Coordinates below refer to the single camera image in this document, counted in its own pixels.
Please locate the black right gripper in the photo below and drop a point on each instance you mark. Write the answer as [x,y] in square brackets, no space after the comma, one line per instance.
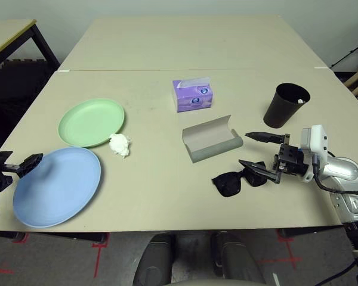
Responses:
[290,161]

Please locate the blue plastic plate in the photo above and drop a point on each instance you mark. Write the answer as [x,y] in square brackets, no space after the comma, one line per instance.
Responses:
[59,190]

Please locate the black sunglasses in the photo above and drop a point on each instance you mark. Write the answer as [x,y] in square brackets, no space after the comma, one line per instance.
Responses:
[226,184]

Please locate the white tissue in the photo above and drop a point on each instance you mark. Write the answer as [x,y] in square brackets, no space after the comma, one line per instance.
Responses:
[119,144]

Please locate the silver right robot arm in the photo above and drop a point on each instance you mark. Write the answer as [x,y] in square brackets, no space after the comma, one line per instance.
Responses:
[343,169]

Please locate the black plastic cup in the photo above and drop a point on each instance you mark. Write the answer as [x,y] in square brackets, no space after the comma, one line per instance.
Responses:
[276,114]

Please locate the grey open glasses case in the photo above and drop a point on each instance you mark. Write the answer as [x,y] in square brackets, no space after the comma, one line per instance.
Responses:
[206,138]

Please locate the green plastic plate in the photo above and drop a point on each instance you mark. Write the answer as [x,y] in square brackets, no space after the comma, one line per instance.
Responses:
[89,122]

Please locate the black foam floor mat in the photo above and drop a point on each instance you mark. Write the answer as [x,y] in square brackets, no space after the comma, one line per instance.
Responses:
[18,89]

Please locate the black table foot bar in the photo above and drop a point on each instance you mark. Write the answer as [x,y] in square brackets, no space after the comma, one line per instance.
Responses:
[77,236]

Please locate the purple tissue pack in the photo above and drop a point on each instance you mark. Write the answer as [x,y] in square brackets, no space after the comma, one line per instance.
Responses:
[192,98]

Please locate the white tape strip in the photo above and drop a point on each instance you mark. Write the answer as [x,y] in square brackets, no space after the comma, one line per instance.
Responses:
[63,70]
[320,67]

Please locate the dark grey robot right leg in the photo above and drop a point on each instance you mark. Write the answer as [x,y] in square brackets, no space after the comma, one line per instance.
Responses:
[238,262]

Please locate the dark grey robot leg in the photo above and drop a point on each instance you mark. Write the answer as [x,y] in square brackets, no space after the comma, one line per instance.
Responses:
[238,262]
[155,262]

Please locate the light grey robot torso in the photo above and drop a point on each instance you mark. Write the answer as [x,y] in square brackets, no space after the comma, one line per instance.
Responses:
[211,283]

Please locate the dark grey robot left leg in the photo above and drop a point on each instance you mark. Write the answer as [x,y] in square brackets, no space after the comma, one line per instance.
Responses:
[155,262]

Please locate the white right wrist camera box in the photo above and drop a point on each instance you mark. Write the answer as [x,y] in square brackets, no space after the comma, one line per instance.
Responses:
[314,140]

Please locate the side table with black frame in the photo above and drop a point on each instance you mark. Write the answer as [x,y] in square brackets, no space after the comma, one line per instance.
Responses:
[6,35]

